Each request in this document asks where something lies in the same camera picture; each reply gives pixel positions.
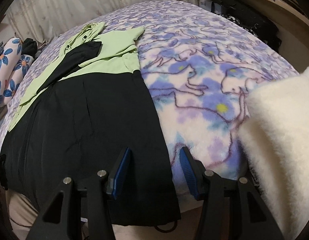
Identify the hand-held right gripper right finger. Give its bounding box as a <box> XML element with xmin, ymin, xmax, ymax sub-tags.
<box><xmin>179</xmin><ymin>146</ymin><xmax>285</xmax><ymax>240</ymax></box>

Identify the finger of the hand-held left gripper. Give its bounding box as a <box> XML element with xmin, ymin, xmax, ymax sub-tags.
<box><xmin>0</xmin><ymin>154</ymin><xmax>8</xmax><ymax>191</ymax></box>

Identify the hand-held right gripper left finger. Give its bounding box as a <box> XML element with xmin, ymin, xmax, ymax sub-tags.
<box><xmin>26</xmin><ymin>147</ymin><xmax>132</xmax><ymax>240</ymax></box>

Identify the green and black hooded jacket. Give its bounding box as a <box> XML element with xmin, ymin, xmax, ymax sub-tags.
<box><xmin>0</xmin><ymin>21</ymin><xmax>182</xmax><ymax>233</ymax></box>

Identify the purple floral fleece blanket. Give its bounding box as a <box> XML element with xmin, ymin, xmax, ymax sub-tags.
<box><xmin>0</xmin><ymin>0</ymin><xmax>301</xmax><ymax>205</ymax></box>

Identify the white fluffy cloth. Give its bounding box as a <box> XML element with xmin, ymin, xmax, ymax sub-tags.
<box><xmin>238</xmin><ymin>66</ymin><xmax>309</xmax><ymax>240</ymax></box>

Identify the rolled blue flower quilt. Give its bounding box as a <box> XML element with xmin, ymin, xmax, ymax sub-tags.
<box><xmin>0</xmin><ymin>37</ymin><xmax>33</xmax><ymax>113</ymax></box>

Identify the black bundled cloth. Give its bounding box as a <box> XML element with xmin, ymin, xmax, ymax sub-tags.
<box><xmin>23</xmin><ymin>38</ymin><xmax>39</xmax><ymax>55</ymax></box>

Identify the black white-printed garment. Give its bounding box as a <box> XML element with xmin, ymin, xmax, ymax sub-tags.
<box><xmin>202</xmin><ymin>0</ymin><xmax>282</xmax><ymax>53</ymax></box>

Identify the white patterned curtain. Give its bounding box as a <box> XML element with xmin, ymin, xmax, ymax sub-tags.
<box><xmin>4</xmin><ymin>0</ymin><xmax>202</xmax><ymax>53</ymax></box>

